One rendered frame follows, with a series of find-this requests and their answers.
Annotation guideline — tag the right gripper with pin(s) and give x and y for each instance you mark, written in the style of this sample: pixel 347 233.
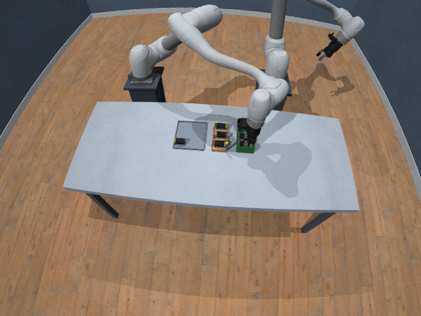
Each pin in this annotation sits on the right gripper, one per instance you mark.
pixel 252 129

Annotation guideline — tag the green open box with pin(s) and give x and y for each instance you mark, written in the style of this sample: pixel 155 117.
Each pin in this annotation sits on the green open box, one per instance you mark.
pixel 240 149

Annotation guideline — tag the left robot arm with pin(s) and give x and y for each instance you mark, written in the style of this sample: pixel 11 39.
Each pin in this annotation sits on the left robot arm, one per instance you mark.
pixel 277 60

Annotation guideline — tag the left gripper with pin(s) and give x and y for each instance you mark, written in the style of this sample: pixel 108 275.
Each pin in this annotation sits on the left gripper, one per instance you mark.
pixel 333 46

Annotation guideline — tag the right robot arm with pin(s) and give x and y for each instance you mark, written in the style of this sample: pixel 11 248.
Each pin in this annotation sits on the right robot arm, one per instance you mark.
pixel 187 28

